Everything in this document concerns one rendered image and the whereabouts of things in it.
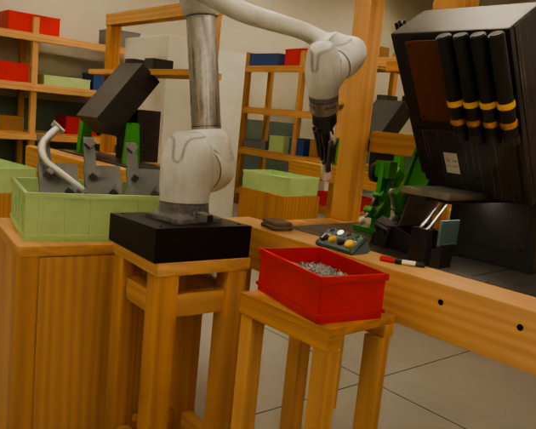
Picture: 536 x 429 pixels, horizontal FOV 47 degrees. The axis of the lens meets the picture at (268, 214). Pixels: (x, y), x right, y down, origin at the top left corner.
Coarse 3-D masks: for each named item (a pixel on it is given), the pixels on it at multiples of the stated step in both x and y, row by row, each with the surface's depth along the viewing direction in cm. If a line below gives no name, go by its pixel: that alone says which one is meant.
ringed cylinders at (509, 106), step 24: (456, 48) 154; (480, 48) 150; (504, 48) 146; (456, 72) 160; (480, 72) 153; (504, 72) 149; (456, 96) 163; (480, 96) 157; (504, 96) 152; (456, 120) 167; (480, 120) 163; (504, 120) 156; (504, 144) 160
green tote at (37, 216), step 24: (24, 192) 207; (48, 192) 211; (24, 216) 209; (48, 216) 212; (72, 216) 216; (96, 216) 220; (24, 240) 210; (48, 240) 214; (72, 240) 218; (96, 240) 222
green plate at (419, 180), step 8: (416, 152) 194; (416, 160) 196; (408, 168) 196; (416, 168) 196; (408, 176) 197; (416, 176) 196; (424, 176) 194; (408, 184) 198; (416, 184) 196; (424, 184) 194
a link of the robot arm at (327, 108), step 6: (312, 102) 184; (318, 102) 182; (324, 102) 182; (330, 102) 182; (336, 102) 184; (312, 108) 185; (318, 108) 183; (324, 108) 183; (330, 108) 184; (336, 108) 185; (312, 114) 186; (318, 114) 184; (324, 114) 184; (330, 114) 185
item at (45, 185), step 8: (40, 136) 238; (48, 144) 239; (48, 152) 238; (40, 168) 235; (64, 168) 240; (72, 168) 242; (40, 176) 234; (56, 176) 238; (72, 176) 241; (40, 184) 233; (48, 184) 235; (56, 184) 237; (64, 184) 238; (56, 192) 236; (64, 192) 238
